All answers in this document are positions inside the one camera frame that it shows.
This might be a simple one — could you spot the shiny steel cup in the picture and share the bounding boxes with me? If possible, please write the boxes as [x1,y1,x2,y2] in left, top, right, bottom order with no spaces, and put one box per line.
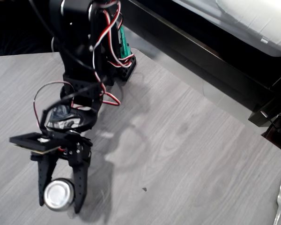
[44,178,75,212]

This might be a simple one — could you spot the white mattress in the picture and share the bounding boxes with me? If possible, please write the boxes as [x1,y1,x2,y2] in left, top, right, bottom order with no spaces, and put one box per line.
[172,0,281,58]

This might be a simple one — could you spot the long red white servo cable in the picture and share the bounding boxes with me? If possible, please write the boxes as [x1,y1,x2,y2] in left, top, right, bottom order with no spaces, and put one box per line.
[93,0,132,106]

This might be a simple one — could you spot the green circuit board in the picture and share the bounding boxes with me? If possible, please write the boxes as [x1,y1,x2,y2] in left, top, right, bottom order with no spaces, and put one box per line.
[118,25,132,60]

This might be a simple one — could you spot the thin black floor cable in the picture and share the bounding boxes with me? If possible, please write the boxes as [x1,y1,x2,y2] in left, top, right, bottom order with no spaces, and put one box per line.
[259,111,281,155]

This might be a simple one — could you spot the looped red white gripper cable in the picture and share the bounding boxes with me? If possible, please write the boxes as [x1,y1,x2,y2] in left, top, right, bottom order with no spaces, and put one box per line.
[33,81,73,129]

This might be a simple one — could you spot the black perforated arm base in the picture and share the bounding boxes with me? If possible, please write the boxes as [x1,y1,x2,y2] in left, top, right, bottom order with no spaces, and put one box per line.
[117,53,137,82]

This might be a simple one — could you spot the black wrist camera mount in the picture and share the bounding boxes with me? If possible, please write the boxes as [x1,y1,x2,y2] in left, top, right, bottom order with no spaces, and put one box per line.
[9,132,63,156]

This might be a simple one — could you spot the dark wooden bed frame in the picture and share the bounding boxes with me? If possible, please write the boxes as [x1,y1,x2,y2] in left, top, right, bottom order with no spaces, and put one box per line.
[121,0,281,128]

